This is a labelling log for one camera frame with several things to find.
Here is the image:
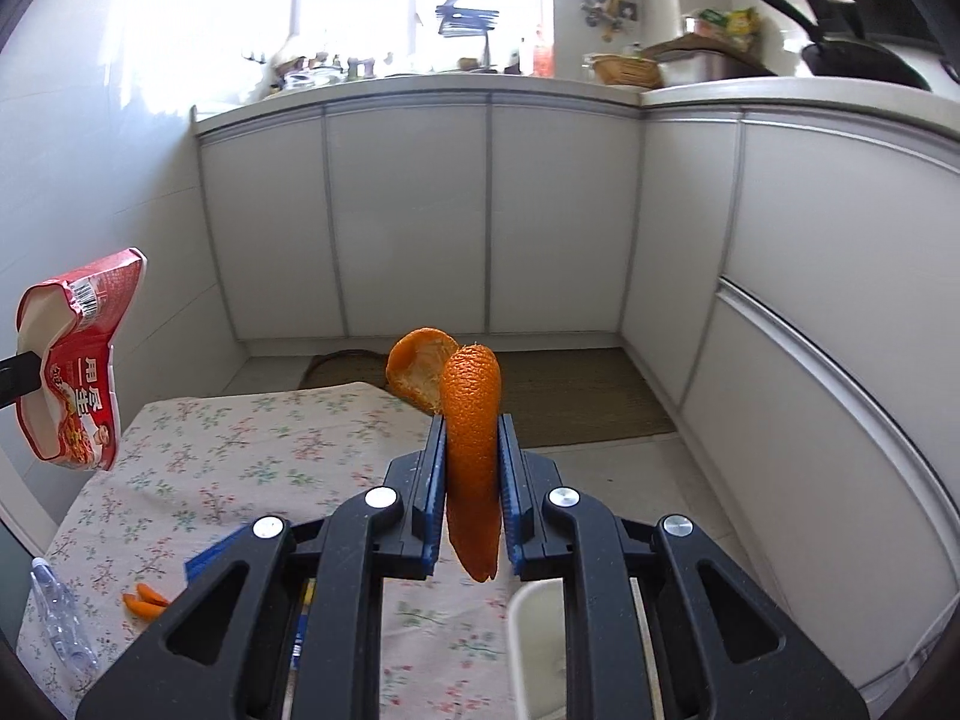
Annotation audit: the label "metal tray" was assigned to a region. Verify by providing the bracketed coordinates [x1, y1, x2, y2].
[660, 51, 775, 88]

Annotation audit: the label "hanging wooden utensils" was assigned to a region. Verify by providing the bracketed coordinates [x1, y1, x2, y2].
[581, 0, 640, 44]

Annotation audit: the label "yellow green food packets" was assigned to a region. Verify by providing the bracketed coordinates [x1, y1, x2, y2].
[682, 7, 760, 53]

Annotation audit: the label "black frying pan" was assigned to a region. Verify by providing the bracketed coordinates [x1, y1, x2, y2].
[746, 0, 931, 91]

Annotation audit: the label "clear plastic bottle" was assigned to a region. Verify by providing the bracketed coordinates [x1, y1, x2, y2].
[30, 556, 100, 680]

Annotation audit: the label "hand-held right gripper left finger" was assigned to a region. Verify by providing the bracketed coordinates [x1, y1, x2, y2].
[75, 414, 451, 720]

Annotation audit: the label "large brown floor mat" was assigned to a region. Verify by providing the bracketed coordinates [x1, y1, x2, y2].
[496, 347, 676, 447]

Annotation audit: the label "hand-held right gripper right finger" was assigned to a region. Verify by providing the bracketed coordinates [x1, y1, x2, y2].
[496, 412, 871, 720]

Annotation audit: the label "wicker basket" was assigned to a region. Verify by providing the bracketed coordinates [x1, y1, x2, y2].
[589, 52, 665, 88]

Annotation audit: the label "small orange peel piece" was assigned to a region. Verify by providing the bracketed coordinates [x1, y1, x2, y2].
[124, 583, 172, 620]

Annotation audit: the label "floral tablecloth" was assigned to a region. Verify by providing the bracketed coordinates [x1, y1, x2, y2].
[15, 382, 541, 720]

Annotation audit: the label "round woven mat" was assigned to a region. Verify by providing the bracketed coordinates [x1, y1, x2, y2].
[300, 349, 395, 391]

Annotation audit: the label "brown cutting board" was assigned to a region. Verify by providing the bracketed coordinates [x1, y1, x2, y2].
[637, 34, 722, 62]

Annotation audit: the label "red instant noodle cup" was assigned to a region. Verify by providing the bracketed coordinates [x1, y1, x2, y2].
[16, 247, 149, 473]

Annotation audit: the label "blue paper box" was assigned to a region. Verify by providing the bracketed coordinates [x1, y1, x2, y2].
[184, 529, 256, 586]

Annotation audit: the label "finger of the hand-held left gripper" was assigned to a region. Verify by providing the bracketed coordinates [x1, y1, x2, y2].
[0, 349, 43, 410]

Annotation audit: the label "white cabinet door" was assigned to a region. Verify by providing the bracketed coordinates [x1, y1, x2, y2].
[621, 116, 743, 410]
[487, 101, 643, 335]
[324, 101, 494, 337]
[196, 109, 347, 342]

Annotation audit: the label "white plastic bin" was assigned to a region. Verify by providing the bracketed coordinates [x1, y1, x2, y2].
[506, 577, 580, 720]

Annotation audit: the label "white kitchen countertop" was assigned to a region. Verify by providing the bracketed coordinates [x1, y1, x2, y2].
[191, 75, 960, 127]

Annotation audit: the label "blue rack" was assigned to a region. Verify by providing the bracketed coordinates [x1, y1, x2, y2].
[436, 0, 500, 73]

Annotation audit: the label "cluster of glass jars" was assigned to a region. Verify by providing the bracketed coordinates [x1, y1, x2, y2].
[270, 49, 422, 92]

